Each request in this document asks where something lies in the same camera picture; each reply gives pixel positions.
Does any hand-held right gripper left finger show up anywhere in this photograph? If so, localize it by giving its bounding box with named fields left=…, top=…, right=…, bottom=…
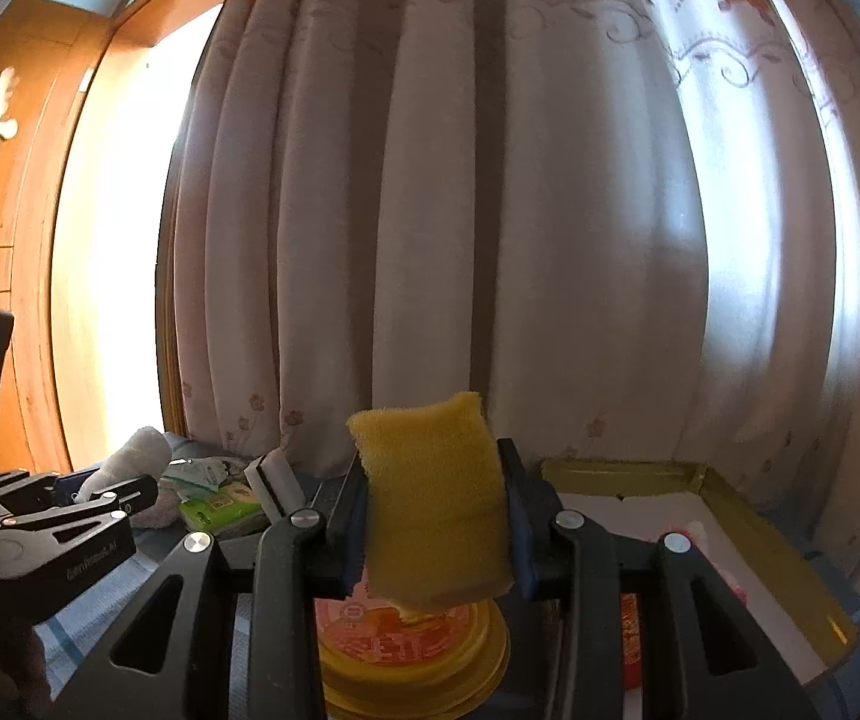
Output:
left=47, top=457, right=371, bottom=720

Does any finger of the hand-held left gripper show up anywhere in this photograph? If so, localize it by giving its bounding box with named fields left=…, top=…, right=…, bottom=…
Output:
left=0, top=467, right=101, bottom=503
left=0, top=476, right=159, bottom=623

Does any gold box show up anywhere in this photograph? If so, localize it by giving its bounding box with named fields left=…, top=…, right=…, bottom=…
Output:
left=541, top=457, right=860, bottom=691

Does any yellow sponge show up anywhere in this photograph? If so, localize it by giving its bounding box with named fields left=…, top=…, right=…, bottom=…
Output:
left=346, top=390, right=512, bottom=607

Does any floral curtain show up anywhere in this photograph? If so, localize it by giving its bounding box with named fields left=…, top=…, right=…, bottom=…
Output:
left=163, top=0, right=860, bottom=616

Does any red packet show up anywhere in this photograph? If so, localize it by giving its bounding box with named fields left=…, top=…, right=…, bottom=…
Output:
left=619, top=592, right=645, bottom=691

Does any blue checkered cloth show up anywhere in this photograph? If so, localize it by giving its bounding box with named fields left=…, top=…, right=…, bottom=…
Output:
left=32, top=525, right=191, bottom=691

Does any yellow round tin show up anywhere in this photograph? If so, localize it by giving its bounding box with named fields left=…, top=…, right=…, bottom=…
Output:
left=313, top=592, right=512, bottom=720

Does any white plush roll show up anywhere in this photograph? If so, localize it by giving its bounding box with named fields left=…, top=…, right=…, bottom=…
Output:
left=73, top=426, right=173, bottom=503

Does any green tissue packet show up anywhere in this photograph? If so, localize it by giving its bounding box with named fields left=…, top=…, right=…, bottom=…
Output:
left=178, top=484, right=266, bottom=537

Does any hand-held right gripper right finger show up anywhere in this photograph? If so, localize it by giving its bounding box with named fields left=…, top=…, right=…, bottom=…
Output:
left=497, top=439, right=821, bottom=720

